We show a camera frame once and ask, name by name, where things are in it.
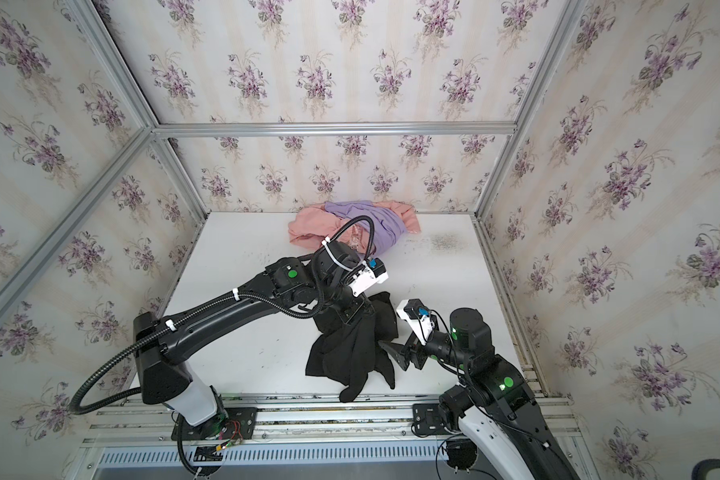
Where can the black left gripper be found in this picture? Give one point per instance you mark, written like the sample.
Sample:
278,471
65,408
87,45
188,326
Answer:
353,306

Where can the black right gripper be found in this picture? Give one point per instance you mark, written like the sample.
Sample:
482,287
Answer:
411,351

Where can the black cloth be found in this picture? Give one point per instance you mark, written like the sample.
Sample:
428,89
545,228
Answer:
348,353

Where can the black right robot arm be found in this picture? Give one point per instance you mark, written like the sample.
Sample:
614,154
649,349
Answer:
491,411

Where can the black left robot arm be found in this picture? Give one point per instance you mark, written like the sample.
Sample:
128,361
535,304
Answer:
333,279

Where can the purple cloth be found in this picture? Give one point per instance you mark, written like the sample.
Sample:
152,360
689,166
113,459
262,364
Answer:
390,219

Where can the pink cloth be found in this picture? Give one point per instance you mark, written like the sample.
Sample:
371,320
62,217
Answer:
313,224

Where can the white perforated vent strip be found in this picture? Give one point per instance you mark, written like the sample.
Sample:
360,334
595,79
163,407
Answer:
278,454

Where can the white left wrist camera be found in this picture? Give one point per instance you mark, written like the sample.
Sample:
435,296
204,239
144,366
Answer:
370,273

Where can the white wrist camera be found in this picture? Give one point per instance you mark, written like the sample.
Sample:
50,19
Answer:
418,317
370,273

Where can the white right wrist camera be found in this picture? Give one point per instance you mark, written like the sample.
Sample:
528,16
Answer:
418,317

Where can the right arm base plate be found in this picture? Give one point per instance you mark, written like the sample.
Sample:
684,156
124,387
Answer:
432,419

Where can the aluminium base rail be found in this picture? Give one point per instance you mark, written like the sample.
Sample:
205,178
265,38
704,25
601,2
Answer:
279,418

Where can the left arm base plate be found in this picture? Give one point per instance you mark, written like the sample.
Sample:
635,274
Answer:
233,424

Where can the aluminium cage frame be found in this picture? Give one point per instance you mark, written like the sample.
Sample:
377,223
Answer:
157,135

